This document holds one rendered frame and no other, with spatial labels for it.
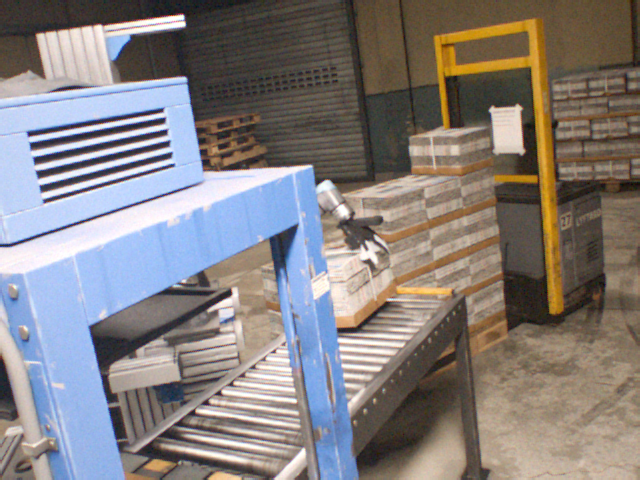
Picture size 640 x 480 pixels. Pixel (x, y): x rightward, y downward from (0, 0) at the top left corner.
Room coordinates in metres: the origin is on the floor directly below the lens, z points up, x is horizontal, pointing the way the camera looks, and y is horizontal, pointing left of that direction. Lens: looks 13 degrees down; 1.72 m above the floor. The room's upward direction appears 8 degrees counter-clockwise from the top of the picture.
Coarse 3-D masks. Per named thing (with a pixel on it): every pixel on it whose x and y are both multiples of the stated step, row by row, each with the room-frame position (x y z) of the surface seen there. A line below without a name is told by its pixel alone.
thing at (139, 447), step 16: (256, 352) 2.32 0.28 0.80; (272, 352) 2.32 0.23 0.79; (240, 368) 2.20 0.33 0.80; (224, 384) 2.09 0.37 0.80; (192, 400) 2.00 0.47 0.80; (208, 400) 2.00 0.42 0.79; (176, 416) 1.91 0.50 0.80; (160, 432) 1.82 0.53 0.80; (128, 448) 1.75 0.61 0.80; (144, 448) 1.75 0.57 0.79
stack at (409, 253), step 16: (448, 224) 3.73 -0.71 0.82; (464, 224) 3.81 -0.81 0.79; (336, 240) 3.69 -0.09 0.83; (400, 240) 3.50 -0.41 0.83; (416, 240) 3.57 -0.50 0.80; (432, 240) 3.64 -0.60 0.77; (448, 240) 3.72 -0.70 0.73; (464, 240) 3.79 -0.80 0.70; (400, 256) 3.49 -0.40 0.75; (416, 256) 3.55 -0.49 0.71; (432, 256) 3.63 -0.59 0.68; (272, 272) 3.31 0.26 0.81; (400, 272) 3.47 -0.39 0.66; (432, 272) 3.62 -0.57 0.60; (448, 272) 3.70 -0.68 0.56; (464, 272) 3.78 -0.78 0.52; (272, 288) 3.34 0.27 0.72; (464, 288) 3.77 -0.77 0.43; (272, 320) 3.37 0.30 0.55; (272, 336) 3.38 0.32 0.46; (448, 352) 3.65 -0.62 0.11; (448, 368) 3.64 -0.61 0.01; (416, 384) 3.48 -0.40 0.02
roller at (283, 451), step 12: (168, 432) 1.83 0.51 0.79; (180, 432) 1.81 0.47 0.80; (192, 432) 1.79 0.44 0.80; (204, 432) 1.78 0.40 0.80; (204, 444) 1.75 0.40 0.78; (216, 444) 1.73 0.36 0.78; (228, 444) 1.71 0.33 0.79; (240, 444) 1.70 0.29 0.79; (252, 444) 1.68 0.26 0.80; (264, 444) 1.67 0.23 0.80; (276, 444) 1.66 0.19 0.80; (276, 456) 1.63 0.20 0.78; (288, 456) 1.61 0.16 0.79
